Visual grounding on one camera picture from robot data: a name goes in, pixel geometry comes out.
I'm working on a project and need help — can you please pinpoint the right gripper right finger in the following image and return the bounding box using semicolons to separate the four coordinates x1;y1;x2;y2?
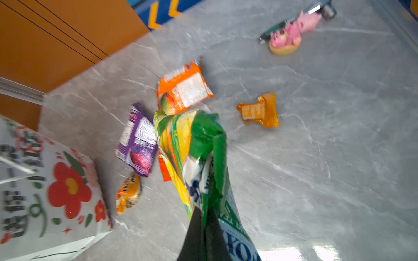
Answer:
205;208;232;261

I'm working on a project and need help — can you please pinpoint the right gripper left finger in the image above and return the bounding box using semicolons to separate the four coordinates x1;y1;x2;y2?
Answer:
177;207;203;261

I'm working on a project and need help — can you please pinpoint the green yellow candy bag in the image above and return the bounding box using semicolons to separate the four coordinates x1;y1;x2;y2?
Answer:
153;109;260;261

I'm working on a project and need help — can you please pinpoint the white paper bag with flowers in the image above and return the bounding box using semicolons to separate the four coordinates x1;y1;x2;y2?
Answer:
1;116;113;261

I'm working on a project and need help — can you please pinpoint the red small snack packet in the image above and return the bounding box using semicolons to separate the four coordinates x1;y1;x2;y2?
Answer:
158;151;172;182

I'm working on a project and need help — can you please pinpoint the small orange yellow candy packet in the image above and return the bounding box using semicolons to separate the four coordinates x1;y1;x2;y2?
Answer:
116;172;142;214

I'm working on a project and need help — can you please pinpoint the purple small snack packet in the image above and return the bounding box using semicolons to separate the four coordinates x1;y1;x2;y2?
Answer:
115;103;158;177

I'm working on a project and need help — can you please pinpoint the small orange wrapper packet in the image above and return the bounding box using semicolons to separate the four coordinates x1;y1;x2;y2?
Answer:
236;92;279;128

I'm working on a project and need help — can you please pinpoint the orange snack packet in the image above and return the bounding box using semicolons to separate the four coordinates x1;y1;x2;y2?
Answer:
156;56;214;115

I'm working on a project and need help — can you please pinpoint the left aluminium corner post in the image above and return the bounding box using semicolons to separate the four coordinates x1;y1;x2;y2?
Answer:
1;77;45;105

